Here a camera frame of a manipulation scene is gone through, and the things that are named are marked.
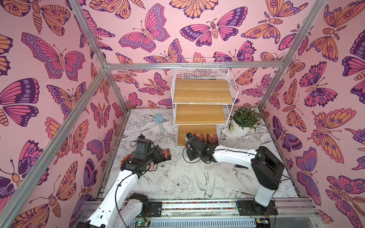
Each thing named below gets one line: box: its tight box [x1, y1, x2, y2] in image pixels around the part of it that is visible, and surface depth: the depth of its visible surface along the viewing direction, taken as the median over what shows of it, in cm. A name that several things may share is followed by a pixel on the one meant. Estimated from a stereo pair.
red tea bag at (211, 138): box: [206, 133, 219, 145], surface depth 102 cm
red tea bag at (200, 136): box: [192, 133, 205, 143], surface depth 105 cm
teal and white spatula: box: [154, 113, 165, 133], surface depth 115 cm
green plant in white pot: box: [229, 106, 261, 137], surface depth 92 cm
